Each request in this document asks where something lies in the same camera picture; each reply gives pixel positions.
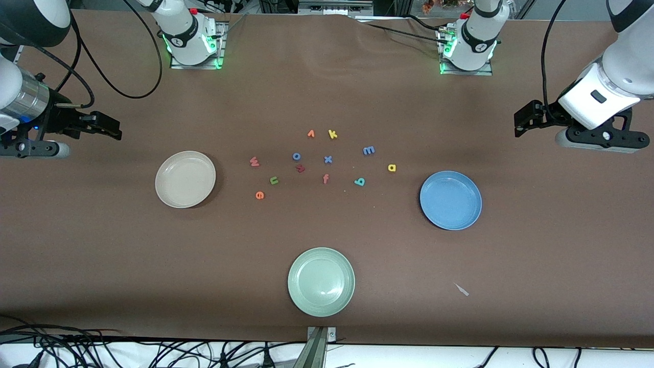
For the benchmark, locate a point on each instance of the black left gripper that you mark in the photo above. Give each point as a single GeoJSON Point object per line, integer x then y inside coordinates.
{"type": "Point", "coordinates": [547, 115]}

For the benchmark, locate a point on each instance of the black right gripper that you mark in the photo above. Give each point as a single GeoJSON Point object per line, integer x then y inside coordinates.
{"type": "Point", "coordinates": [57, 121]}

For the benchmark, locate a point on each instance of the pink foam letter w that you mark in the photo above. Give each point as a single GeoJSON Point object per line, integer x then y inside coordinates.
{"type": "Point", "coordinates": [254, 161]}

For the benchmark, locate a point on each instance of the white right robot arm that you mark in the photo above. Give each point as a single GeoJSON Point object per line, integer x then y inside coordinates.
{"type": "Point", "coordinates": [186, 36]}

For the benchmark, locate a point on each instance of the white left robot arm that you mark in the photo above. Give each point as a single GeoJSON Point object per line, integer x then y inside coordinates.
{"type": "Point", "coordinates": [475, 41]}

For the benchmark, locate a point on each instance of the beige round plate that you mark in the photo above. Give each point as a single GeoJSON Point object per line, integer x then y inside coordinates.
{"type": "Point", "coordinates": [185, 179]}

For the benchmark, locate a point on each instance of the blue round plate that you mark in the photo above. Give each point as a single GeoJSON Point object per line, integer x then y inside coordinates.
{"type": "Point", "coordinates": [450, 200]}

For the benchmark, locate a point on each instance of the orange dried plant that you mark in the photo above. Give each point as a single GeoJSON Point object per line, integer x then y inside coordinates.
{"type": "Point", "coordinates": [428, 5]}

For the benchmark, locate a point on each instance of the small white paper scrap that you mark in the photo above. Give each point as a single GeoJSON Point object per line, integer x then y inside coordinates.
{"type": "Point", "coordinates": [462, 290]}

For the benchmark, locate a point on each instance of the brown table cover sheet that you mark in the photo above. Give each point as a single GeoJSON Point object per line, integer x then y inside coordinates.
{"type": "Point", "coordinates": [327, 92]}

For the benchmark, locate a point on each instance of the pale green round plate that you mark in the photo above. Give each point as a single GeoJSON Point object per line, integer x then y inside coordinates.
{"type": "Point", "coordinates": [321, 282]}

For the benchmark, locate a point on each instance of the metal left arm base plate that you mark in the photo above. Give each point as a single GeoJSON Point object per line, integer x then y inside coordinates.
{"type": "Point", "coordinates": [480, 72]}

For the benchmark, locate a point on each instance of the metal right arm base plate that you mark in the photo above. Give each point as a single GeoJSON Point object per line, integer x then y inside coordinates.
{"type": "Point", "coordinates": [220, 43]}

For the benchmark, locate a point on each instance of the silver aluminium frame rail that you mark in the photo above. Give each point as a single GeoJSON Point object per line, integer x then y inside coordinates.
{"type": "Point", "coordinates": [332, 7]}

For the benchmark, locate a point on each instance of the metal table edge bracket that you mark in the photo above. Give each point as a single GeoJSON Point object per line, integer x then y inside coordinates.
{"type": "Point", "coordinates": [317, 352]}

